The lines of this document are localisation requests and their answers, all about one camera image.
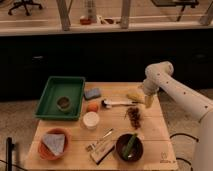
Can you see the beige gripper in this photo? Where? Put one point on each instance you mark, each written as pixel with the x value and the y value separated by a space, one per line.
pixel 149 100

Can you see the yellow banana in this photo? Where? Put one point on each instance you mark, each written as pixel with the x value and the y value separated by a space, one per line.
pixel 134 96

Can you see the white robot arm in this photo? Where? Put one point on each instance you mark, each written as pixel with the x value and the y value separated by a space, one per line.
pixel 159 75

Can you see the white paper cup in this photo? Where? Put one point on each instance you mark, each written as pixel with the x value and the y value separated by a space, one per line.
pixel 91 120

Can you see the green cucumber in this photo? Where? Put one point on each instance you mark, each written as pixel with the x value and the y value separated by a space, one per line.
pixel 127 149

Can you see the dark brown bowl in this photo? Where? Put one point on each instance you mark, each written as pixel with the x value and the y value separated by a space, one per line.
pixel 136 151

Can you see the silver fork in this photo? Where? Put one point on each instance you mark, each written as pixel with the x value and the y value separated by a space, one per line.
pixel 92 146

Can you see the orange fruit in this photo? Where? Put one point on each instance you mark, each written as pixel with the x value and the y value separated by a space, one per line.
pixel 92 107

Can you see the blue sponge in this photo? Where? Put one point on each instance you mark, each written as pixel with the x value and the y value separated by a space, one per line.
pixel 92 93

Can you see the wooden block with label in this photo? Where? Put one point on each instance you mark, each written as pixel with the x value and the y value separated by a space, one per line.
pixel 101 151

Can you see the green plastic tray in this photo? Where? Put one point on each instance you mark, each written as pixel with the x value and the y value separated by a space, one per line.
pixel 56 87

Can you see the red bowl on shelf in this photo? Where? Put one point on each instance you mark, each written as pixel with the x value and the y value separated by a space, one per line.
pixel 85 21

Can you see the grey folded cloth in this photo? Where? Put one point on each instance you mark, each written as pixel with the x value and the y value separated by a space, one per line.
pixel 54 142

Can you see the orange bowl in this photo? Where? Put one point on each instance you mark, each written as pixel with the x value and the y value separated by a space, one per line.
pixel 43 150

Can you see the black office chair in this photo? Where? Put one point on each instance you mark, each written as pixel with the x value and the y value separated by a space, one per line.
pixel 24 3

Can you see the white handled brush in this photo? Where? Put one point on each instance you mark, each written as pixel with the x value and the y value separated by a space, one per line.
pixel 109 104

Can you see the black stand post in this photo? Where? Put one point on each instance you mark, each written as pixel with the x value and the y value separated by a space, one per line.
pixel 9 150

